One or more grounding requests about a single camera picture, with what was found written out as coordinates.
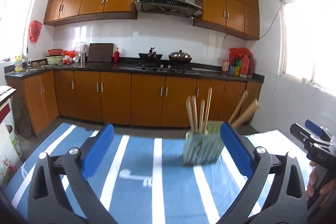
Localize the black kitchen countertop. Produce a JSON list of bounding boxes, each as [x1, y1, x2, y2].
[[1, 57, 265, 84]]

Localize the person's right hand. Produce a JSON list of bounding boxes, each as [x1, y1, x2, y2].
[[305, 160, 336, 200]]

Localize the green perforated utensil holder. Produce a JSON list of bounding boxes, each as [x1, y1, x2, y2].
[[182, 121, 224, 165]]

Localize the blue white striped tablecloth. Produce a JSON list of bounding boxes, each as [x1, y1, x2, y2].
[[5, 123, 311, 223]]

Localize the white cup on windowsill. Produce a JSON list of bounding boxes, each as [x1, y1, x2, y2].
[[302, 78, 308, 85]]

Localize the white painted bucket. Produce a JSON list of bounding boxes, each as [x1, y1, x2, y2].
[[6, 124, 22, 157]]

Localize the lower wooden base cabinets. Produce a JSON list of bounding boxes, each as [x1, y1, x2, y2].
[[6, 70, 262, 136]]

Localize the red bags and condiment bottles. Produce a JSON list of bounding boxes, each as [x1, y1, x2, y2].
[[222, 48, 255, 79]]

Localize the green plastic basin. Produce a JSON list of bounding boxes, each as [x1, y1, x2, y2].
[[46, 55, 63, 65]]

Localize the dark wooden cutting board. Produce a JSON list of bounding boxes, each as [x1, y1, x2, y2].
[[87, 43, 114, 63]]

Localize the red bottle on counter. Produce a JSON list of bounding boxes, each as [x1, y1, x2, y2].
[[113, 47, 120, 63]]

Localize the red plastic basin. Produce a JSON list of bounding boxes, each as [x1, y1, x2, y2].
[[48, 49, 63, 56]]

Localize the black wok with lid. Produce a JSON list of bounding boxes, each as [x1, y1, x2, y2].
[[169, 50, 192, 64]]

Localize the yellow detergent bottle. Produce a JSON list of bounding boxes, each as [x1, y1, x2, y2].
[[14, 55, 23, 72]]

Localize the right window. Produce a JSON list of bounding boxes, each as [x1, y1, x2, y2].
[[281, 0, 335, 96]]

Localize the window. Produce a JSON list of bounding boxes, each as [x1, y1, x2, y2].
[[281, 0, 335, 96], [1, 0, 35, 61]]

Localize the left window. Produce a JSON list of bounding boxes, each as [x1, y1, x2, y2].
[[1, 0, 35, 61]]

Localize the black wok with handle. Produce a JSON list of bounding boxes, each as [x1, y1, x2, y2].
[[138, 47, 162, 63]]

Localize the red plastic bag on wall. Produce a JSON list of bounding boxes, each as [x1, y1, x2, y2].
[[29, 20, 43, 43]]

